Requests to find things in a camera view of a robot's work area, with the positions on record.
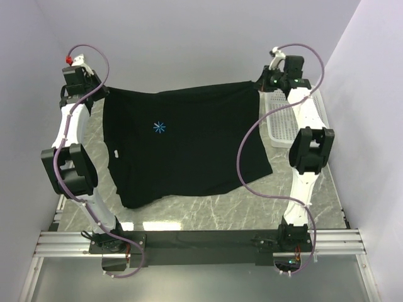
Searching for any white plastic basket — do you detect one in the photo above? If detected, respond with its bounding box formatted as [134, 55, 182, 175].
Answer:
[261, 90, 329, 148]

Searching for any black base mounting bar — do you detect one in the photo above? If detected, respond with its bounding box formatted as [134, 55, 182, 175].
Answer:
[89, 230, 313, 268]

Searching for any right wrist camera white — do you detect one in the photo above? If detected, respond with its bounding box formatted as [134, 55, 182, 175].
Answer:
[268, 47, 286, 70]

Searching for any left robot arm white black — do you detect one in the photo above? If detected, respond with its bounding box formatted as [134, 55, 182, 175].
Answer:
[41, 63, 126, 253]

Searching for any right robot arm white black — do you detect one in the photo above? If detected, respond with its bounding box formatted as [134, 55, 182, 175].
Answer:
[258, 51, 335, 251]

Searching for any black t shirt blue logo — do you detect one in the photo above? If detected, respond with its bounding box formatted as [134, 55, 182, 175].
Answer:
[103, 81, 273, 209]

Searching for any aluminium frame rail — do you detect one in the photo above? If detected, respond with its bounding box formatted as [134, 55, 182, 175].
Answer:
[18, 176, 378, 302]

